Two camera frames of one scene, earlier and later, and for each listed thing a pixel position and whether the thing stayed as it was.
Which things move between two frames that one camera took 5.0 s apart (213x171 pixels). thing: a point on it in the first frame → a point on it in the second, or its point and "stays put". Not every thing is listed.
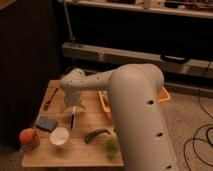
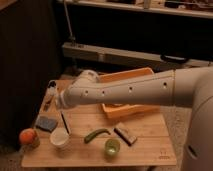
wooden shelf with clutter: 200,8 stays put
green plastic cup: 112,147 stays put
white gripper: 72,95 → 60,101
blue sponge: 46,124 stays put
